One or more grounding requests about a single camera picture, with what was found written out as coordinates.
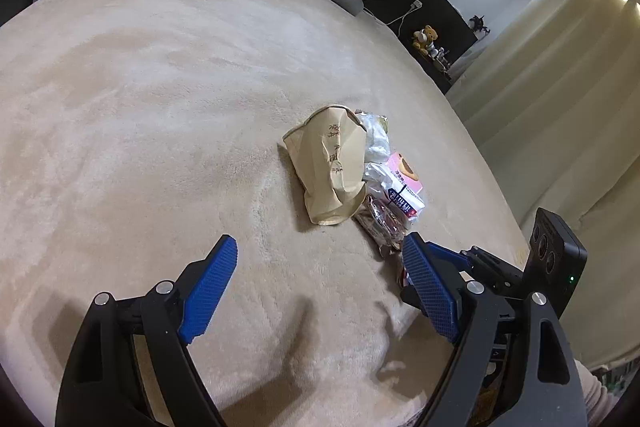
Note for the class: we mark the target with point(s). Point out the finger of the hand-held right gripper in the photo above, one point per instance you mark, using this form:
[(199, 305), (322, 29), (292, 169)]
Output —
[(411, 296), (487, 264)]

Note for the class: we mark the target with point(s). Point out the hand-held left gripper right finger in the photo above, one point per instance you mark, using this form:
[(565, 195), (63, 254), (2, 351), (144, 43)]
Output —
[(430, 292)]

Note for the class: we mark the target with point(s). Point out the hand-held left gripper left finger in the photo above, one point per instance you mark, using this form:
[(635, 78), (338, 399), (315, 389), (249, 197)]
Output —
[(207, 292)]

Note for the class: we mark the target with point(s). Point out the clear brown snack wrapper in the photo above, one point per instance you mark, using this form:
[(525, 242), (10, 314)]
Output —
[(379, 221)]

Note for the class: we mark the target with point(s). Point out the white wrapper with dark label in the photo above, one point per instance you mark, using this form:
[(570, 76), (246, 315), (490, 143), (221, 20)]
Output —
[(406, 207)]

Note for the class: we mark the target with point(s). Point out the small clear plastic bag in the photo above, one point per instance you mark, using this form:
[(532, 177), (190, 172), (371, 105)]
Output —
[(375, 178)]

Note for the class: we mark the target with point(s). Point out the pink paper box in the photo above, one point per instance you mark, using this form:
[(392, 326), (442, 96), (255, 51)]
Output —
[(402, 169)]

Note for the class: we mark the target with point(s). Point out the brown paper bag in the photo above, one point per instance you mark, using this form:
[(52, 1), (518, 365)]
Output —
[(325, 162)]

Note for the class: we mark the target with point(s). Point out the large clear plastic bag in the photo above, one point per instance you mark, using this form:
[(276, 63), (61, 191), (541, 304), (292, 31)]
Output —
[(376, 139)]

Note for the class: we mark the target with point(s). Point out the person's right forearm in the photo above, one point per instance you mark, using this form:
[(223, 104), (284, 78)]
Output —
[(592, 389)]

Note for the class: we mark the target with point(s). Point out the cream curtains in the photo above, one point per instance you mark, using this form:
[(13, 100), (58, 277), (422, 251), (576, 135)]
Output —
[(550, 107)]

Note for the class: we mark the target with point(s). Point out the beige plush blanket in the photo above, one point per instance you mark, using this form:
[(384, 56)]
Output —
[(150, 107)]

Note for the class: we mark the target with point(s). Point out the black bedside table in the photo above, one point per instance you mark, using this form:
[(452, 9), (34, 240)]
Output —
[(442, 67)]

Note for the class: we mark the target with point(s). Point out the brown teddy bear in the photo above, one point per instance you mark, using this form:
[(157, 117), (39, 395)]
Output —
[(426, 38)]

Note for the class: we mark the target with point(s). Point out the dark potted plant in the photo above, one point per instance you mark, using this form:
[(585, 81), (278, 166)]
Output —
[(477, 23)]

